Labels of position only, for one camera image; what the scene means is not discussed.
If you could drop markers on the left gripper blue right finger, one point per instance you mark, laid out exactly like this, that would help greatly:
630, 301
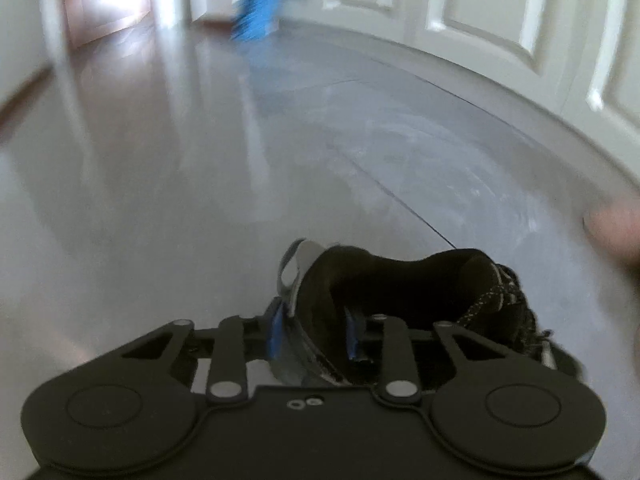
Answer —
353, 330

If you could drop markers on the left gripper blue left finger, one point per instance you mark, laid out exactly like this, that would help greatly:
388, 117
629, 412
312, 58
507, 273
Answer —
276, 329

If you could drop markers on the blue object by door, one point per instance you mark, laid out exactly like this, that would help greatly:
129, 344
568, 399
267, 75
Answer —
256, 21

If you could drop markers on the person right hand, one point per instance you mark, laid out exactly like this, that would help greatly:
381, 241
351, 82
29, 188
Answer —
614, 227

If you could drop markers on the black silver sneaker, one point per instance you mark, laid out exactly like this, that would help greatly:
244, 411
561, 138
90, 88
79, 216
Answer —
464, 287

